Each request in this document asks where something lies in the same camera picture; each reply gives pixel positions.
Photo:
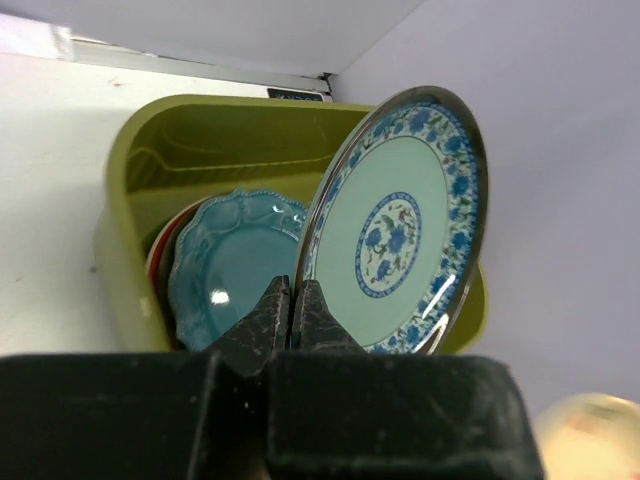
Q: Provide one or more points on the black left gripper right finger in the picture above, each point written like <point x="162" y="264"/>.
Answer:
<point x="336" y="412"/>

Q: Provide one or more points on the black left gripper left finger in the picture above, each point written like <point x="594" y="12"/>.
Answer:
<point x="175" y="415"/>

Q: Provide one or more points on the dark red rimmed cream plate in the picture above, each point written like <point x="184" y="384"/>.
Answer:
<point x="172" y="225"/>

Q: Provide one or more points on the teal scalloped plate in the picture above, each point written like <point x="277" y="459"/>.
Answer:
<point x="225" y="258"/>

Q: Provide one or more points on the blue patterned small plate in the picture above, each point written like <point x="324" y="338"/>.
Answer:
<point x="395" y="228"/>

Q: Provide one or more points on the cream plate with calligraphy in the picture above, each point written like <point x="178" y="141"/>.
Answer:
<point x="589" y="436"/>

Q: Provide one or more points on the red plate with teal flower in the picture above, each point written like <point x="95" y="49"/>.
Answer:
<point x="155" y="253"/>

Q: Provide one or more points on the olive green plastic bin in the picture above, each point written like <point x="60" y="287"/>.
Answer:
<point x="182" y="149"/>

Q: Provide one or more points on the dark label sticker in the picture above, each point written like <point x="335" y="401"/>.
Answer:
<point x="298" y="95"/>

